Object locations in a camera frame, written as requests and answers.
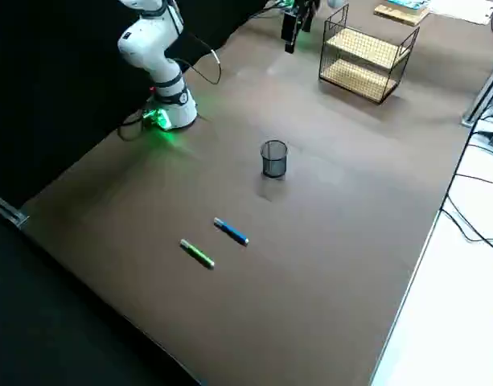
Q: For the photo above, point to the aluminium frame profile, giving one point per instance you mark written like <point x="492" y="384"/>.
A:
<point x="6" y="211"/>
<point x="485" y="84"/>

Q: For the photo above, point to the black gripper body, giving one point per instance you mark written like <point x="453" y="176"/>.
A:
<point x="299" y="5"/>

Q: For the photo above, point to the blue marker pen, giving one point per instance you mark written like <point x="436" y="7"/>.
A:
<point x="231" y="232"/>

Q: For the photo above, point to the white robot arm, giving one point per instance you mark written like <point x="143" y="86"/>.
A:
<point x="337" y="2"/>
<point x="149" y="44"/>

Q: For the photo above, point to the black backdrop curtain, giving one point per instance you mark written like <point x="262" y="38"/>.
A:
<point x="49" y="80"/>

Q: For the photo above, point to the black mesh pen holder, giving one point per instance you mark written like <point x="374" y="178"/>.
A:
<point x="274" y="161"/>

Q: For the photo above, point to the teal and white book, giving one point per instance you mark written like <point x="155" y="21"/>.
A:
<point x="401" y="14"/>

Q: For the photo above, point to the green marker pen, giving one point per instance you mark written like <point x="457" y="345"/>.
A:
<point x="197" y="254"/>

